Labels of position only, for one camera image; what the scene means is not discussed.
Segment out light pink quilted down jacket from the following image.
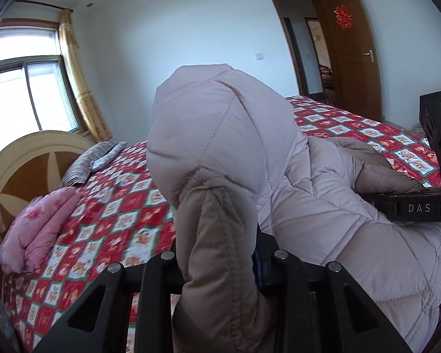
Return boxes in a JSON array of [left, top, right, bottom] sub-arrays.
[[146, 65, 441, 352]]

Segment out grey cloth on floor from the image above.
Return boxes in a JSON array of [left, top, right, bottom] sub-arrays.
[[411, 124, 426, 138]]

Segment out brown wooden door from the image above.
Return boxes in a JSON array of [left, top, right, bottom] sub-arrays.
[[319, 0, 382, 121]]

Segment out red patterned bed sheet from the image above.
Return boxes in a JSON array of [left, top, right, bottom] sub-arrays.
[[2, 96, 441, 351]]

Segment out pink folded blanket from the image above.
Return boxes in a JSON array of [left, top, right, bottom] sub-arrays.
[[0, 187, 81, 274]]

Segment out red paper door decoration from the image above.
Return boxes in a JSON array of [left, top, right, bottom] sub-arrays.
[[334, 5, 355, 29]]

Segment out striped grey pillow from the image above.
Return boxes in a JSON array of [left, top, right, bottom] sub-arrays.
[[62, 140, 127, 187]]

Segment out cream and brown headboard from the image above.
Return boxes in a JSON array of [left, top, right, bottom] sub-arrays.
[[0, 131, 94, 238]]

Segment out yellow right curtain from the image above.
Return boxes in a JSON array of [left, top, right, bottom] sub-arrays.
[[58, 10, 112, 141]]

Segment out dark curtain rod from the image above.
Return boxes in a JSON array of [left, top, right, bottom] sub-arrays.
[[15, 0, 74, 13]]

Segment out silver door handle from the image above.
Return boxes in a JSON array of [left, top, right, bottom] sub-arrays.
[[363, 49, 374, 62]]

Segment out aluminium frame window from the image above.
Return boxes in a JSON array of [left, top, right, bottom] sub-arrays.
[[0, 18, 88, 151]]

